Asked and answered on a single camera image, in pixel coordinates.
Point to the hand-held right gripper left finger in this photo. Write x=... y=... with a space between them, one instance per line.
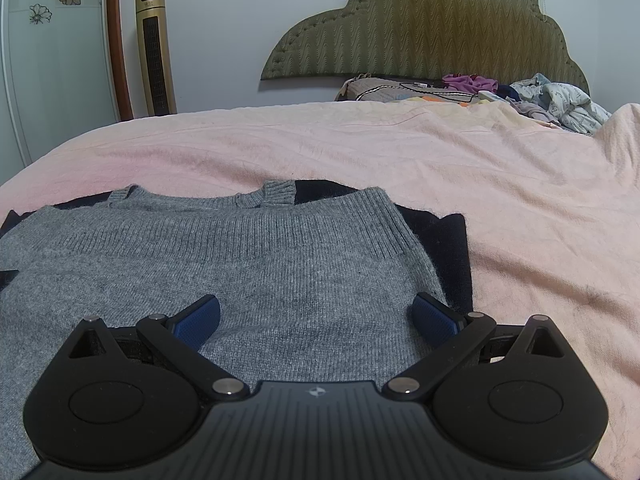
x=197 y=321

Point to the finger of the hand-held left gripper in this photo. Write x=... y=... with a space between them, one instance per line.
x=5 y=278

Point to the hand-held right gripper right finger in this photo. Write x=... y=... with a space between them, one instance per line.
x=436 y=321

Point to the grey sweater with navy sleeves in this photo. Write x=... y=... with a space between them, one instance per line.
x=250 y=260

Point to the white patterned clothes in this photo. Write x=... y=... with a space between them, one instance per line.
x=565 y=100

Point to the pink blanket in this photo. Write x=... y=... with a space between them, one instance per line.
x=500 y=185

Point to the flower-print glass wardrobe door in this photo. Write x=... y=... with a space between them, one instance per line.
x=60 y=70

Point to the orange patterned cloth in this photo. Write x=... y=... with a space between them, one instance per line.
x=435 y=99

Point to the brown patterned pillow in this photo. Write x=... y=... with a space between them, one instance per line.
x=380 y=91

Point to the purple cloth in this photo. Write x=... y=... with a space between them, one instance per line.
x=470 y=82

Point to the gold tower fan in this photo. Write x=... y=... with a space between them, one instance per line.
x=155 y=50

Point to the olive padded headboard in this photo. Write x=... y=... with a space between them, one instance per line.
x=425 y=25

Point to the brown wooden door frame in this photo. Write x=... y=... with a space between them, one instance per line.
x=119 y=50

